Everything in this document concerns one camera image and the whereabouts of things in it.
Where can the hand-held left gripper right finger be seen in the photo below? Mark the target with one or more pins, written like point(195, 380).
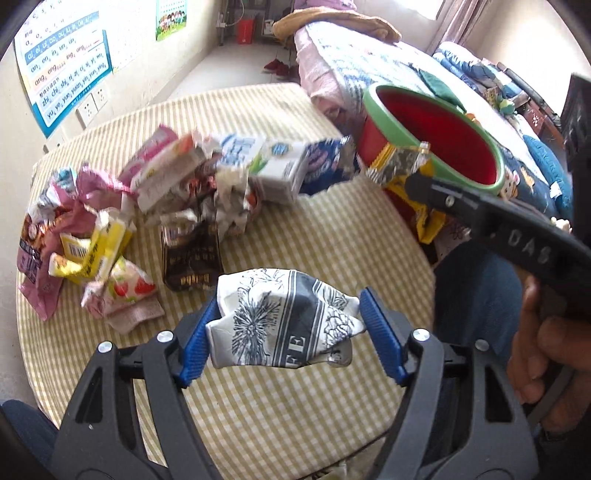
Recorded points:
point(379, 333)

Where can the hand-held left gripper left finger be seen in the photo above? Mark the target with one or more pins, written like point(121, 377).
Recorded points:
point(198, 344)

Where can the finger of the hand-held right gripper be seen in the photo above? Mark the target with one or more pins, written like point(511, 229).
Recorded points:
point(443, 196)

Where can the yellow silver foil wrapper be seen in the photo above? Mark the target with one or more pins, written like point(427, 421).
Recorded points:
point(393, 164)

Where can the red basin with green rim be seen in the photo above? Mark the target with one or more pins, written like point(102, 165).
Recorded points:
point(438, 134)

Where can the white navy floral wrapper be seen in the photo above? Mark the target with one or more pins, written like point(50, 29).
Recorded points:
point(277, 318)

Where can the person's right hand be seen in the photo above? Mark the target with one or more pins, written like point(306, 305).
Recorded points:
point(554, 344)

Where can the yellow red snack wrapper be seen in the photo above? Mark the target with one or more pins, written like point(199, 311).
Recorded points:
point(422, 221)

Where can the pale pink packet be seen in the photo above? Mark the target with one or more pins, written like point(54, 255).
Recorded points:
point(136, 316)

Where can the blue cushion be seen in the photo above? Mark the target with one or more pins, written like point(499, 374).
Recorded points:
point(547, 170)

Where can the dark brown snack wrapper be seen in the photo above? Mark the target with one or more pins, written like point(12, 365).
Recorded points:
point(191, 256)

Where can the strawberry print packet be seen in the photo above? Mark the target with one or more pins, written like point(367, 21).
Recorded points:
point(127, 286)

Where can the small green toy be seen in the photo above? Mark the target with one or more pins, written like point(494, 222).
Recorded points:
point(506, 106)

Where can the dark green cloth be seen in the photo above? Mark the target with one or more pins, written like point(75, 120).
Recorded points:
point(436, 83)

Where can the blue dotted cookie wrapper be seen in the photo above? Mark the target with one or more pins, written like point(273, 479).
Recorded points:
point(323, 166)

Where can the blue patterned pillows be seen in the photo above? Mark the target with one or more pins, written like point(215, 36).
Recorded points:
point(475, 69)

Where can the wooden headboard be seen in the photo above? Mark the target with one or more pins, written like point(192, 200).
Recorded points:
point(535, 101)

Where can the yellow carton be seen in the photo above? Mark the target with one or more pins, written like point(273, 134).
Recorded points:
point(108, 247)

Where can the crumpled white paper wrapper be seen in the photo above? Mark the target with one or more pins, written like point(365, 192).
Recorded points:
point(233, 207)

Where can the yellow barcode packet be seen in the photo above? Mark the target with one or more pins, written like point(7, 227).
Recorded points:
point(69, 258)

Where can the bed with patterned quilt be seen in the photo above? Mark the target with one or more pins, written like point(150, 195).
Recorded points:
point(351, 60)

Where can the white green drink carton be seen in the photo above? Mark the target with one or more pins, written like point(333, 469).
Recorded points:
point(277, 173)

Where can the pink curtain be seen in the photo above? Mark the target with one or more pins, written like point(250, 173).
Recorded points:
point(448, 23)

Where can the large pink snack bag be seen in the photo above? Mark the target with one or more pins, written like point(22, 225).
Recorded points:
point(37, 272)

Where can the person's left leg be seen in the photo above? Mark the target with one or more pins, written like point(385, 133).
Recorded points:
point(27, 429)

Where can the blue white milk carton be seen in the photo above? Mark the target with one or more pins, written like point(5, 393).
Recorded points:
point(238, 152)

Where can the pink snack packet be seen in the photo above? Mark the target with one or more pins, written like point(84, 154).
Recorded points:
point(147, 150)

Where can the brown blanket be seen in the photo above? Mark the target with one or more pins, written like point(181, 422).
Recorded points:
point(332, 25)

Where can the pair of red shoes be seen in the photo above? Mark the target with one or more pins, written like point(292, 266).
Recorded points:
point(279, 69)

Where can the purple quilt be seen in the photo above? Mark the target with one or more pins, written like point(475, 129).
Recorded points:
point(323, 4)

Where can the metal storage rack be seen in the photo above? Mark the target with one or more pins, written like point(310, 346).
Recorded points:
point(231, 21)

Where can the blue letter chart poster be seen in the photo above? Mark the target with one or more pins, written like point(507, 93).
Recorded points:
point(60, 69)

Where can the white grid chart poster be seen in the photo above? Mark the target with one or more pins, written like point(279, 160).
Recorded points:
point(129, 32)

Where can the poster with cartoon children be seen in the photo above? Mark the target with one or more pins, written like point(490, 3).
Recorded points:
point(171, 21)

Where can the white wall switch plate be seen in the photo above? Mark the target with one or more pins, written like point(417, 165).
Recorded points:
point(54, 143)

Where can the white wall socket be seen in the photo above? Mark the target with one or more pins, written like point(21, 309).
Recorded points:
point(100, 98)
point(86, 113)

